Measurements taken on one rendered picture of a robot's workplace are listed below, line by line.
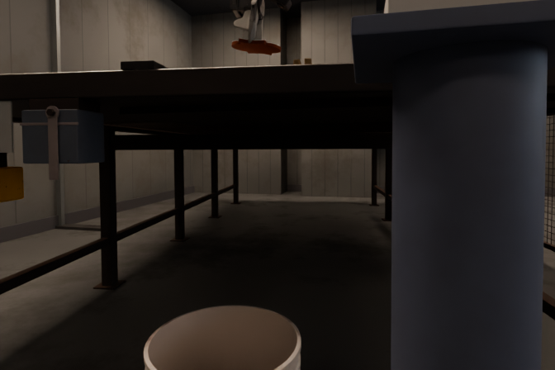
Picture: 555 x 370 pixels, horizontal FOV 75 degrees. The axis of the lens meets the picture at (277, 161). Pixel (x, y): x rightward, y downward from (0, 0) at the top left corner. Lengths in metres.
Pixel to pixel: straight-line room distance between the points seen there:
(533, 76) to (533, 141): 0.07
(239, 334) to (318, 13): 5.45
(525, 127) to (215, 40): 6.19
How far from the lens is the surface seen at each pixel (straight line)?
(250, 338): 0.94
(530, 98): 0.46
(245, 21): 1.01
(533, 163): 0.47
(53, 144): 0.93
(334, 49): 5.83
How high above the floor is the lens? 0.74
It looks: 2 degrees down
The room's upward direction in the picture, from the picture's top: straight up
